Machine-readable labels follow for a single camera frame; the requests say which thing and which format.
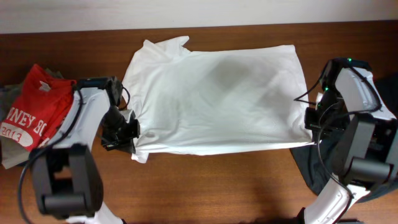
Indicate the red printed t-shirt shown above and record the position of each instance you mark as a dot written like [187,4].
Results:
[39,110]

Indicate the black Nike t-shirt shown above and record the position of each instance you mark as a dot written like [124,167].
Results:
[309,159]

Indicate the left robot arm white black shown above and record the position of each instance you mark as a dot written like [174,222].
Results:
[65,178]

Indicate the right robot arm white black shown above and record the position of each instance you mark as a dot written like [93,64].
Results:
[355,137]

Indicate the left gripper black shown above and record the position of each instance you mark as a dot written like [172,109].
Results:
[125,144]

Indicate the khaki folded garment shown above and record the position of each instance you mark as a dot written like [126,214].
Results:
[12,153]

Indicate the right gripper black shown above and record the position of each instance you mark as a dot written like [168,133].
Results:
[320,130]

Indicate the white t-shirt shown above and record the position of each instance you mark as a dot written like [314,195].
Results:
[207,103]

